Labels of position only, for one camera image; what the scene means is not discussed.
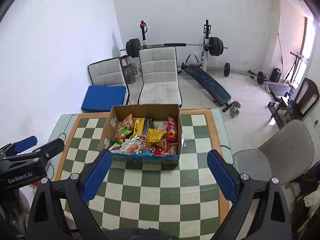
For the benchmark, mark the black sit-up bench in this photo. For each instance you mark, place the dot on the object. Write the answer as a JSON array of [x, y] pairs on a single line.
[[219, 94]]

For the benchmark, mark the orange sunflower seed bag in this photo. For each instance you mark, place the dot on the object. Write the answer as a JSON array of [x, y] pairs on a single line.
[[128, 122]]

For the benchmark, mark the clear pink snack bag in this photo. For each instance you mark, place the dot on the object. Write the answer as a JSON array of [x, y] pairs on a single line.
[[160, 125]]

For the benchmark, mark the chrome dumbbell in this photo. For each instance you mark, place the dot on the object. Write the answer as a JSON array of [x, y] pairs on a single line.
[[235, 109]]

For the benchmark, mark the white padded chair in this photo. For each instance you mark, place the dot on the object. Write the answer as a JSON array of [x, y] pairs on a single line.
[[160, 77]]

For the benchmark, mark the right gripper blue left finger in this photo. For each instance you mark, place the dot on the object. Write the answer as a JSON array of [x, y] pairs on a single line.
[[47, 219]]

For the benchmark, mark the green fruit candy bag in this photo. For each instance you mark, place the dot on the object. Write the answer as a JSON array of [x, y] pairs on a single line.
[[121, 135]]

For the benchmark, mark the yellow black snack bag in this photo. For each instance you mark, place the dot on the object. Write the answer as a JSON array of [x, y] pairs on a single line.
[[142, 125]]

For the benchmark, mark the grey shell chair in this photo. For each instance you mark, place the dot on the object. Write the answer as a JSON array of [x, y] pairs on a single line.
[[285, 156]]

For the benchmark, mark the barbell on rack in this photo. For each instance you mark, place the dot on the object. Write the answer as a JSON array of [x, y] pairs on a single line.
[[212, 46]]

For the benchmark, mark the red long snack packet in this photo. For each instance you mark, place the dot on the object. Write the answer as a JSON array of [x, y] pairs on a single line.
[[172, 132]]

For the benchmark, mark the white round cookie packet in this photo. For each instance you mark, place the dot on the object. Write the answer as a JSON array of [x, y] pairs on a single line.
[[130, 147]]

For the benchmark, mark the red chocolate snack packet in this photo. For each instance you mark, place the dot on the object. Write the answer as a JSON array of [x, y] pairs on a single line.
[[159, 151]]

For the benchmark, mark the blue smartphone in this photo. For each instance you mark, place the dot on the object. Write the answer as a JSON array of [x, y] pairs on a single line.
[[50, 170]]

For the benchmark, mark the cardboard milk box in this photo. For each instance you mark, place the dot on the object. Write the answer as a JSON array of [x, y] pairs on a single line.
[[158, 112]]

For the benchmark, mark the checkered green table mat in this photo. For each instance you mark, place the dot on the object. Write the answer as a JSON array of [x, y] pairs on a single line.
[[184, 201]]

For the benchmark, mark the brown red snack packet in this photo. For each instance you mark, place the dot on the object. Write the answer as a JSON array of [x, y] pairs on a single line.
[[172, 149]]

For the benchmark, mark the yellow crinkled snack bag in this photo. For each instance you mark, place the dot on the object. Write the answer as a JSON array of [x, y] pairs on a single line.
[[155, 137]]

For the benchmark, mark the dark wooden chair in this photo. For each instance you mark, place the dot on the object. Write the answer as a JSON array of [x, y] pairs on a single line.
[[296, 105]]

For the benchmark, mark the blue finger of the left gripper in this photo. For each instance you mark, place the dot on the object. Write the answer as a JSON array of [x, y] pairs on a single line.
[[19, 147], [47, 149]]

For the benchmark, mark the white beige pouch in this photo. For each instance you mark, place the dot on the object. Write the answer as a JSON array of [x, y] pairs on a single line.
[[138, 137]]

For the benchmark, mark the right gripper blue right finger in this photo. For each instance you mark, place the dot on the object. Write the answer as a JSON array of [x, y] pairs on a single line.
[[271, 219]]

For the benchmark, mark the floor barbell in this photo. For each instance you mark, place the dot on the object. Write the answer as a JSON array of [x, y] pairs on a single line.
[[260, 77]]

